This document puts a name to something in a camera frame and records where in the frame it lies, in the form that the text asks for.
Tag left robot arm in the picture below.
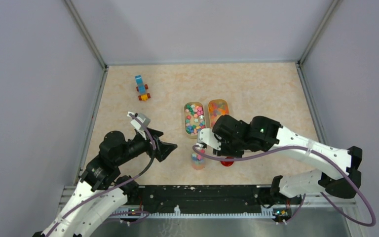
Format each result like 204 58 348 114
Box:
34 129 178 237

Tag blue toy car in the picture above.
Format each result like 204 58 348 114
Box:
135 75 151 101

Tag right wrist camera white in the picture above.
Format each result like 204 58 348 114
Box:
197 128 222 151

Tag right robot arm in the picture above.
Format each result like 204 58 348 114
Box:
203 115 363 203

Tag beige tray translucent candies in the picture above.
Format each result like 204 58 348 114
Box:
208 99 229 128

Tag beige tray opaque candies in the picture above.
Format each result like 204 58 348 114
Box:
183 102 208 138

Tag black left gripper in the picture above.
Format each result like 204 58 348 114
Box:
115 126 177 165

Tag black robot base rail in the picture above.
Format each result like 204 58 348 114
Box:
126 185 302 214

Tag clear plastic jar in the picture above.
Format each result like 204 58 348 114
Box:
190 153 206 170

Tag red jar lid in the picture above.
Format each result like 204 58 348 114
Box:
220 157 234 167

